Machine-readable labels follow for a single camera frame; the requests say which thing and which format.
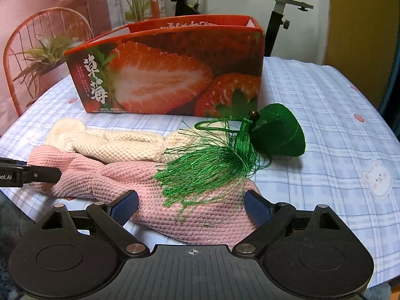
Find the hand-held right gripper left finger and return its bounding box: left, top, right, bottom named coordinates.
left=37, top=190, right=151, bottom=258

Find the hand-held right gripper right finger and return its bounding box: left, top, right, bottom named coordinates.
left=233, top=190, right=346, bottom=258

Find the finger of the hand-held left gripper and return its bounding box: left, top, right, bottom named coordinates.
left=0, top=159, right=62, bottom=183

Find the pink knitted headband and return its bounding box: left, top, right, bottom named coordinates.
left=27, top=145, right=261, bottom=246

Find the cream knitted headband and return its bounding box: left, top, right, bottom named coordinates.
left=46, top=117, right=232, bottom=165

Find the green tasselled sachet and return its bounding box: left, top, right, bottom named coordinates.
left=154, top=102, right=307, bottom=222

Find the red strawberry print cardboard box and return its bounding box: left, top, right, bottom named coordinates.
left=64, top=14, right=266, bottom=118

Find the black exercise bike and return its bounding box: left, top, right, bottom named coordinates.
left=170, top=0, right=314, bottom=57

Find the yellow wooden panel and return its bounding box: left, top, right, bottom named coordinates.
left=323, top=0, right=397, bottom=69

